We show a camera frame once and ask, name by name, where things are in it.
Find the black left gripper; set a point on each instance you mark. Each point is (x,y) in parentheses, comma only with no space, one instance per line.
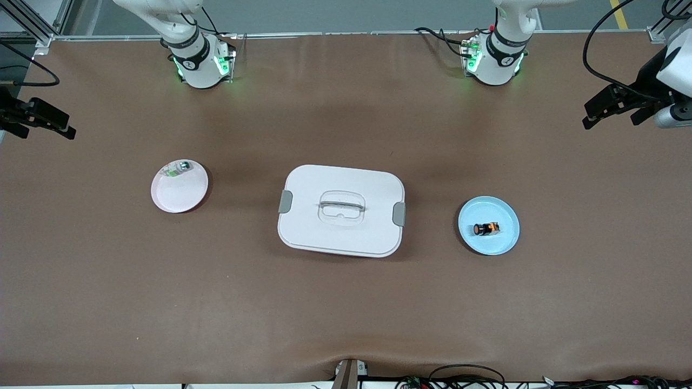
(650,79)

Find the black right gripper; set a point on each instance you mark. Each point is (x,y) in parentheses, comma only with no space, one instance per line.
(12,112)

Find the orange and black push-button switch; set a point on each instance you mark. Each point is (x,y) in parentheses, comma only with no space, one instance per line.
(486,229)

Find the pink round plate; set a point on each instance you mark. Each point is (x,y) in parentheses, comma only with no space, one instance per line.
(181,192)

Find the light blue round plate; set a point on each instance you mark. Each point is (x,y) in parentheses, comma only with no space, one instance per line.
(489,246)

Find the white lidded box, grey latches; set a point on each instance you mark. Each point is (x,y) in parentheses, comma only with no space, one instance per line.
(340,237)

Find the brown table mat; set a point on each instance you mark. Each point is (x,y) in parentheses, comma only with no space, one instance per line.
(346,308)

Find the aluminium frame profile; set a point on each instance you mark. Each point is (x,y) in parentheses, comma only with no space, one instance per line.
(662,29)
(35,24)

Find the green and clear push-button switch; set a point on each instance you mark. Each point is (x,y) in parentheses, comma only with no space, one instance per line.
(178,168)

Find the grey metal bracket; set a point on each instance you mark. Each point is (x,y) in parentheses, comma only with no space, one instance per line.
(347,375)

